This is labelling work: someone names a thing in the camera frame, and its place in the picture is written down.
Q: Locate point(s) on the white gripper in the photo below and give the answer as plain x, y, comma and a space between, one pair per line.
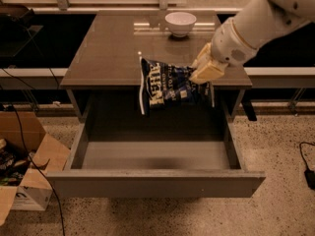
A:
228, 47

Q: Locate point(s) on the blue chip bag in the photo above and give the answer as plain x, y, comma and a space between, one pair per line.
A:
166, 85

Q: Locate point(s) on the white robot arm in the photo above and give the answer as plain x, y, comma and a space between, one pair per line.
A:
262, 21

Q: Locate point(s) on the open grey drawer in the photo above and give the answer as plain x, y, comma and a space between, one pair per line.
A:
186, 151

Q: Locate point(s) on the grey drawer cabinet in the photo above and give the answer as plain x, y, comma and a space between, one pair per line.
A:
106, 67

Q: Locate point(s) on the white ceramic bowl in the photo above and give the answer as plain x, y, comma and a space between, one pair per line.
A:
180, 23

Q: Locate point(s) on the open cardboard box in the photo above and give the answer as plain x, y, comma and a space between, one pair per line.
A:
28, 153

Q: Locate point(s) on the snack items in box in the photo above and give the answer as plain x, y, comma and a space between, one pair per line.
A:
12, 166

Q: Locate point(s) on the black power adapter with cable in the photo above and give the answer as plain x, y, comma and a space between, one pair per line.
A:
308, 173

